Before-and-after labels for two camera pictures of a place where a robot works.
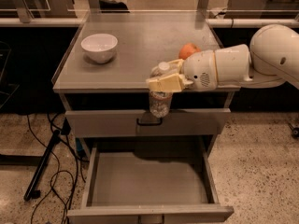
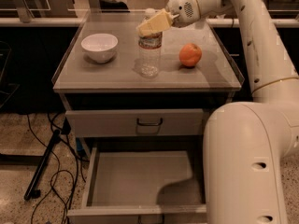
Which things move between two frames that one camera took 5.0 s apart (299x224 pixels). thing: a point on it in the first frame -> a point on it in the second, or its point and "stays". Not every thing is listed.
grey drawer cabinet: x=141 y=168 stays
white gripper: x=199 y=69 -> x=180 y=7
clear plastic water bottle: x=160 y=101 -> x=149 y=48
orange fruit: x=188 y=49 stays
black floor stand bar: x=31 y=192 stays
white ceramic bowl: x=99 y=47 stays
